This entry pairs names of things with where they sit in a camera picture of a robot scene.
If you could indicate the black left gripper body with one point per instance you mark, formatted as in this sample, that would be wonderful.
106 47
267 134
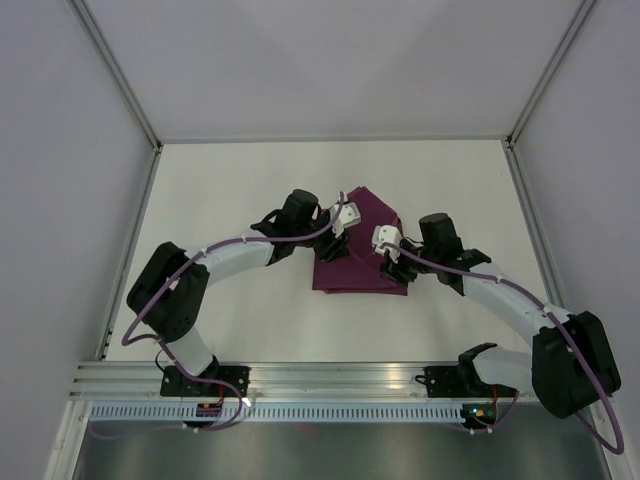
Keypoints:
327 244

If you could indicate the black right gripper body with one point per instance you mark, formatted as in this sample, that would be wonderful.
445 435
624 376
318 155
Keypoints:
407 267

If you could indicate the purple cloth napkin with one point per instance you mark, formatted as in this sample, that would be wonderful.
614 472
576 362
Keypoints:
359 271

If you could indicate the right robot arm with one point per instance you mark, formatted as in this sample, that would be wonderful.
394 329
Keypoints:
570 364

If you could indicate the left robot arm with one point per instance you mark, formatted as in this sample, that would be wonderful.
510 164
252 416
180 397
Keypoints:
168 293

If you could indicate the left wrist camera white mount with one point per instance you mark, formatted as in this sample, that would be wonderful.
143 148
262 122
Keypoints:
343 217

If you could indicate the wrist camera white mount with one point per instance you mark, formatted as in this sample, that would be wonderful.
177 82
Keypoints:
386 240
343 217

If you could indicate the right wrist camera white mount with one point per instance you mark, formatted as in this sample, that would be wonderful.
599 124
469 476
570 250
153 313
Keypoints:
386 240

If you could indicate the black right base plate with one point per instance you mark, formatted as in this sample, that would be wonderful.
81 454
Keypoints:
445 381

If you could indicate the aluminium front rail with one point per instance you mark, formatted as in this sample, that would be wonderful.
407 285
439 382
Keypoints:
271 382

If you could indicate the white slotted cable duct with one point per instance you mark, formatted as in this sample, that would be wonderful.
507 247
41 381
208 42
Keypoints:
439 412

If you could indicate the aluminium frame post right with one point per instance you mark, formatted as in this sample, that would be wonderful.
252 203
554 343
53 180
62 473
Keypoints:
552 67

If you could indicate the aluminium frame post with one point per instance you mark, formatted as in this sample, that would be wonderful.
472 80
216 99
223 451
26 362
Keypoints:
100 43
552 67

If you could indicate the aluminium frame post left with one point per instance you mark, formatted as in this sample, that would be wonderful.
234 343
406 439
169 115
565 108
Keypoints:
100 43

